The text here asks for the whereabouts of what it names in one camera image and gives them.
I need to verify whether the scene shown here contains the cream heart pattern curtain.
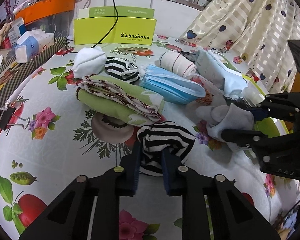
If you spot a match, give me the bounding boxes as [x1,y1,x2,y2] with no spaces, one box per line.
[181,0,300,93]

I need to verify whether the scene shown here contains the orange lidded container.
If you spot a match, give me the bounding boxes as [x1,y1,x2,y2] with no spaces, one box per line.
[15,0,75,37]

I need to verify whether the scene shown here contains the black binder clip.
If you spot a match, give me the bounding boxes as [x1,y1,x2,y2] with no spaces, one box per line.
[0,107,31,131]

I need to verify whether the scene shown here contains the tissue pack blue white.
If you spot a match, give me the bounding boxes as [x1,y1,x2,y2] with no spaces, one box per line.
[14,29,54,63]

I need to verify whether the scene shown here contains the wet wipes pack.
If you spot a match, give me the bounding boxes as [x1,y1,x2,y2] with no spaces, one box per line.
[192,49,248,100]

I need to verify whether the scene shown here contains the striped cardboard box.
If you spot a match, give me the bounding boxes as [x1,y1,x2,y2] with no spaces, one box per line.
[0,37,66,109]

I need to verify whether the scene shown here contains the white sock bundle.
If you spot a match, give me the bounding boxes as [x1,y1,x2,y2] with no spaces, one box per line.
[72,46,107,79]

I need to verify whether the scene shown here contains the grey sock bundle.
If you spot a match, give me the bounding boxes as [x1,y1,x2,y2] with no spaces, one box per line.
[196,103,254,152]

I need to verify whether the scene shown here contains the green tray box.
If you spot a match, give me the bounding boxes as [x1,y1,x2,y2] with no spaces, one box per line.
[240,74,289,138]

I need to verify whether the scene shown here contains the white cloth red stripes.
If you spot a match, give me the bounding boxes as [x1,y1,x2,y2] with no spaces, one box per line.
[155,51,197,78]

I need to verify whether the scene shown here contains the floral tablecloth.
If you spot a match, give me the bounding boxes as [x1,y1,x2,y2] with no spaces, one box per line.
[0,52,300,239]

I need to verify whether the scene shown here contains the green towel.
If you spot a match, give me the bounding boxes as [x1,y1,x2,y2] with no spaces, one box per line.
[76,75,165,127]

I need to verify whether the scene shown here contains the blue face masks stack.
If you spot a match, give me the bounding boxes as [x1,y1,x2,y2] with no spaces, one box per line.
[139,65,206,105]

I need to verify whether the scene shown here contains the lime green cardboard box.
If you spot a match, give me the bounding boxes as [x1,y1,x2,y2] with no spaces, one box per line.
[73,6,157,45]

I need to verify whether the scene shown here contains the plastic bag red contents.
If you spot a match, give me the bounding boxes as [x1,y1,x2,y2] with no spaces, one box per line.
[191,74,227,106]

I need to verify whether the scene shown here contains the black white striped sock roll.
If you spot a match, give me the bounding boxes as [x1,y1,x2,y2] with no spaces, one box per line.
[104,57,140,84]

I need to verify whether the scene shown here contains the black cable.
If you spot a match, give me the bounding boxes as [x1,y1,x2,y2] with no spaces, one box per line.
[65,0,120,54]

